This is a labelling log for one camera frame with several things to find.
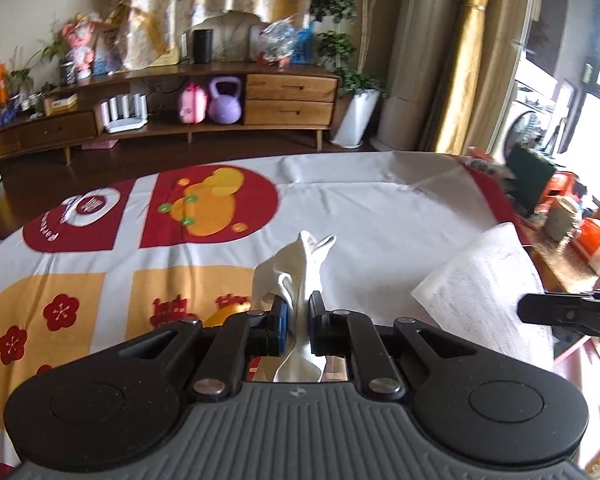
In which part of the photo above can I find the floral cloth covered tv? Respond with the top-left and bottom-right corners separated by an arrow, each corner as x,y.
110,0 -> 326,73

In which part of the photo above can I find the green potted tree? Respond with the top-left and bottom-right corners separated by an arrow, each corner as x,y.
310,0 -> 380,96

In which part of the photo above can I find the golden curtain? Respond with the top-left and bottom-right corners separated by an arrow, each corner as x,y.
432,0 -> 489,155

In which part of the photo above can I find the orange snack packet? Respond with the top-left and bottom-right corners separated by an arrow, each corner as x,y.
569,217 -> 600,275

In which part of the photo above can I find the small potted plant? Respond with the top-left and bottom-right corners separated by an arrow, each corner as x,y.
33,22 -> 76,87

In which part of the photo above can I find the purple kettlebell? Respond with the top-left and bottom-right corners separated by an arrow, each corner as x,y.
208,76 -> 242,125

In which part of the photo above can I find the wooden tv cabinet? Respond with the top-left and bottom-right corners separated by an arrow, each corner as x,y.
0,62 -> 340,159

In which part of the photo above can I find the cream ceramic mug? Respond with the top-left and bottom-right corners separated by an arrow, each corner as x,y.
543,196 -> 581,243

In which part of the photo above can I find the orange green tissue box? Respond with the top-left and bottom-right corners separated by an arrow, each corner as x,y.
506,144 -> 577,218

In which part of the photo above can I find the printed white red tablecloth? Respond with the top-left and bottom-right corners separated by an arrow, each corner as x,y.
0,152 -> 516,478

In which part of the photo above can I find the pink plush doll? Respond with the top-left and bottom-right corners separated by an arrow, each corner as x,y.
61,12 -> 100,80

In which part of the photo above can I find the white square planter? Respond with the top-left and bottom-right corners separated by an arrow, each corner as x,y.
332,90 -> 381,150

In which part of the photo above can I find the clear plastic bag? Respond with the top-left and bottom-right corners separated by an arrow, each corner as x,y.
258,18 -> 298,68

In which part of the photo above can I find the white wifi router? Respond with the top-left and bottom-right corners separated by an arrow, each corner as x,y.
99,93 -> 148,134

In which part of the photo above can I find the black cylinder speaker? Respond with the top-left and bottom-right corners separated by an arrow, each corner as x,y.
192,28 -> 213,64

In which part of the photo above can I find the beige covered standing unit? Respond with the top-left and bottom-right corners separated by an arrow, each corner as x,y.
372,0 -> 456,151

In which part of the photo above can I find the white cloth piece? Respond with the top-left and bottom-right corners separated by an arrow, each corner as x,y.
250,231 -> 337,382

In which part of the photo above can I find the cream waffle towel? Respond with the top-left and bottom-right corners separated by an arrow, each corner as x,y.
412,222 -> 554,370

